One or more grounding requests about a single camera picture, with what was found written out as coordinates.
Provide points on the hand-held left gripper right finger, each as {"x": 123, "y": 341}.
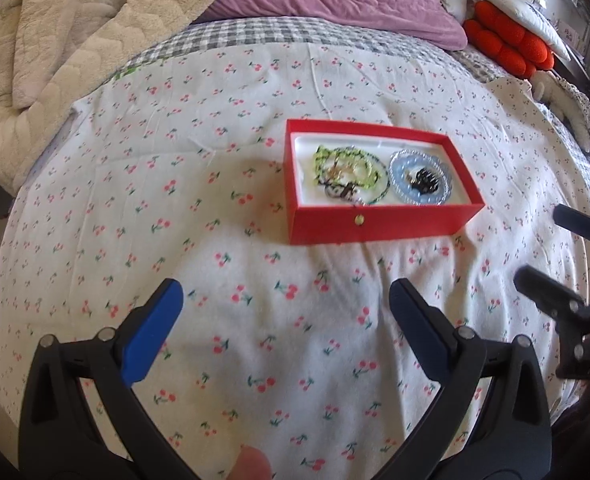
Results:
{"x": 425, "y": 335}

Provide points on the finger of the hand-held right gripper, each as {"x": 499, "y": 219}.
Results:
{"x": 545, "y": 292}
{"x": 582, "y": 222}

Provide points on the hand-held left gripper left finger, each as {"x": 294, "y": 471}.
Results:
{"x": 150, "y": 330}

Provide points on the red jewelry box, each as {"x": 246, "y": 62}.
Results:
{"x": 375, "y": 225}

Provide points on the person's left hand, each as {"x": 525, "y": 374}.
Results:
{"x": 247, "y": 465}

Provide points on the white fuzzy plush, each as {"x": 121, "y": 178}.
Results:
{"x": 565, "y": 100}

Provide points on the orange knot cushion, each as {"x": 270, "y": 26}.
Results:
{"x": 505, "y": 35}

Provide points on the cherry print bed sheet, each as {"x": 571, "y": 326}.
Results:
{"x": 175, "y": 110}

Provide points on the beige quilted blanket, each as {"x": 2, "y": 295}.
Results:
{"x": 75, "y": 35}

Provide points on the grey checked bed sheet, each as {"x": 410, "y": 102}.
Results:
{"x": 255, "y": 35}

